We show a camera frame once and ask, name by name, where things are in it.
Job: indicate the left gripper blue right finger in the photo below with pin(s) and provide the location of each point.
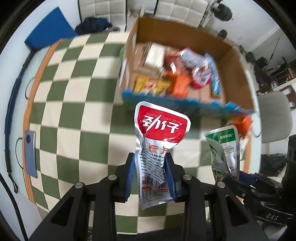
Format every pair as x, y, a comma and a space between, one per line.
171, 175

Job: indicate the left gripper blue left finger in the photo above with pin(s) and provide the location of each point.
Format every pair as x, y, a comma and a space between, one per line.
129, 174

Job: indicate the red white jinzai snack pouch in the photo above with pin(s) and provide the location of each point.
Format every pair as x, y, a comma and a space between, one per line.
158, 129

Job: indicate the green white dried tofu pouch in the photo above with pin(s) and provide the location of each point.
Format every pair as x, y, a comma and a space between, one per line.
225, 152

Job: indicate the orange snack packet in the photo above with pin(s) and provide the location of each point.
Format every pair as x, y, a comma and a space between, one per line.
179, 84
242, 124

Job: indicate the yellow snack packet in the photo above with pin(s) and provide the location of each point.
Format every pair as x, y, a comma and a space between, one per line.
145, 85

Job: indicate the long blue snack bar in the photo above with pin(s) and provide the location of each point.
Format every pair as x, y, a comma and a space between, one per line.
215, 80

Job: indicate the brown shrimp snack packet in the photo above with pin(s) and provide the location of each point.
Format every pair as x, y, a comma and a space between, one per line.
173, 62

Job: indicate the red white label snack pouch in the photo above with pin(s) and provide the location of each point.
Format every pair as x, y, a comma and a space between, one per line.
198, 65

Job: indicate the white wafer packet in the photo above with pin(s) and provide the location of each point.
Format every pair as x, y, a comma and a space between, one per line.
153, 56

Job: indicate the green checkered table mat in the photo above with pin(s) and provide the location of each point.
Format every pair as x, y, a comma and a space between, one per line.
83, 131

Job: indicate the grey plastic chair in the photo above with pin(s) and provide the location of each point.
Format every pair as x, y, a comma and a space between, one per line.
275, 115

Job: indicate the blue smartphone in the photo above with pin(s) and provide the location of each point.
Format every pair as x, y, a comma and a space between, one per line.
30, 153

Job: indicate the brown wooden chair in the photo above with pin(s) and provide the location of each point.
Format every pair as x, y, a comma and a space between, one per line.
289, 92

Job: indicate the open cardboard box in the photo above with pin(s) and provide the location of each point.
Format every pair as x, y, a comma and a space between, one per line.
236, 96

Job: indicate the black power twister bar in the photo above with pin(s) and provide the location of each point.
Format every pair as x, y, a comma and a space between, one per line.
9, 118

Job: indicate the dumbbell on floor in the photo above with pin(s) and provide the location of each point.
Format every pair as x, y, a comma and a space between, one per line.
222, 34

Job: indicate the dark blue clothing bundle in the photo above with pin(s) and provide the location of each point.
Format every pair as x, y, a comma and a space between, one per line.
93, 25

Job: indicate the white quilted chair left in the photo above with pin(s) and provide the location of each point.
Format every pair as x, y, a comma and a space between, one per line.
114, 11

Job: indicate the white quilted chair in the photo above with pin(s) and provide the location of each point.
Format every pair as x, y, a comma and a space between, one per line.
188, 12
114, 11

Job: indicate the white quilted chair centre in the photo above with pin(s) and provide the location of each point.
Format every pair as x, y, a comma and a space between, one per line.
188, 12

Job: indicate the blue cushion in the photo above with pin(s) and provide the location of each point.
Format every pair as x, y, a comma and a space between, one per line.
51, 29

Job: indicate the barbell with black plates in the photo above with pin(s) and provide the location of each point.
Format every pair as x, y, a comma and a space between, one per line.
221, 11

